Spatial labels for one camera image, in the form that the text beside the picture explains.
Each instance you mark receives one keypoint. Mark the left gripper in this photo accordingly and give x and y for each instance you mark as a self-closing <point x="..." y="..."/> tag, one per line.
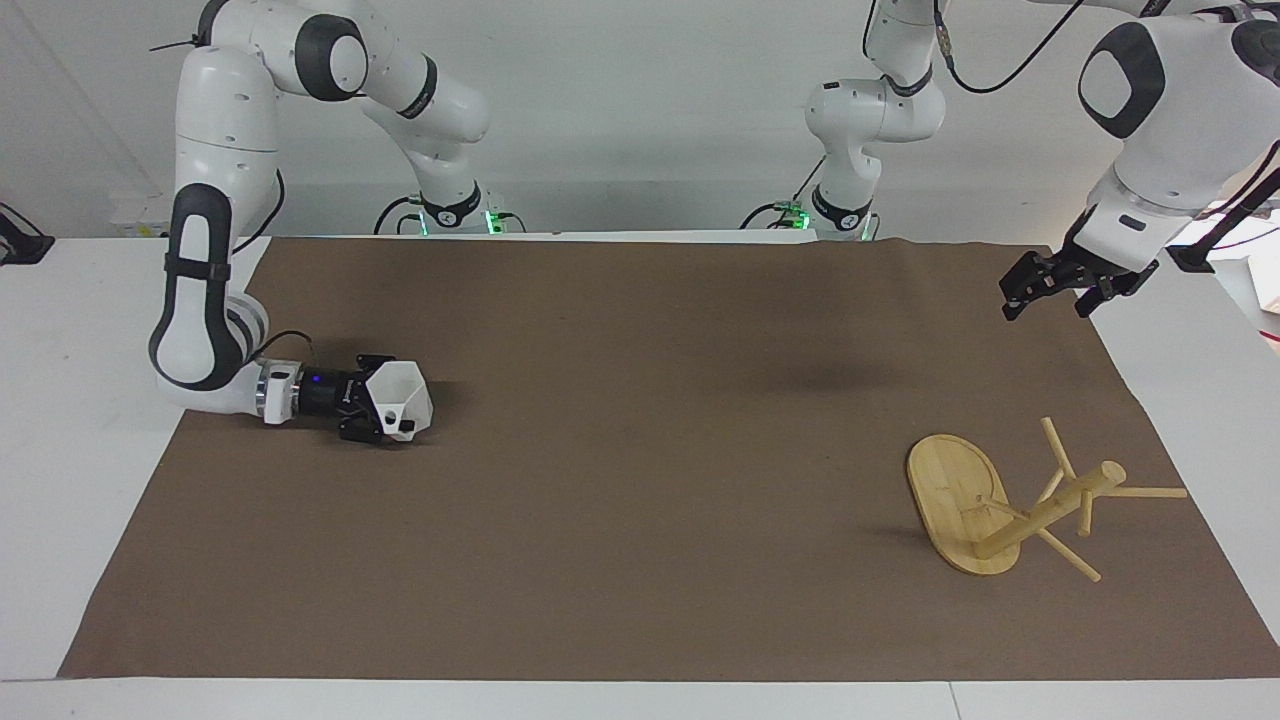
<point x="1072" y="264"/>

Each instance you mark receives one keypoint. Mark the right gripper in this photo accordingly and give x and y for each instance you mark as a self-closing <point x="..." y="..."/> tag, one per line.
<point x="322" y="394"/>

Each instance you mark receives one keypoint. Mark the white faceted cup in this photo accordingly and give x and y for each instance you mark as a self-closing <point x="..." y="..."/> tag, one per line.
<point x="402" y="392"/>

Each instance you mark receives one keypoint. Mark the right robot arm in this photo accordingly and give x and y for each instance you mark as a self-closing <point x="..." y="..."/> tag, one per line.
<point x="225" y="110"/>

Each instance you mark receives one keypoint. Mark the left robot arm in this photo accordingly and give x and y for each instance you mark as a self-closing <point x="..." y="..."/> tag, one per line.
<point x="1180" y="90"/>

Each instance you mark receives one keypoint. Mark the wooden cup rack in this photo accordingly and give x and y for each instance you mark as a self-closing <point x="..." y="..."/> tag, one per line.
<point x="962" y="505"/>

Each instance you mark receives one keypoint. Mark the black stand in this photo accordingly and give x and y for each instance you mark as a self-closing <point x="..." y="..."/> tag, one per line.
<point x="22" y="245"/>
<point x="1192" y="257"/>

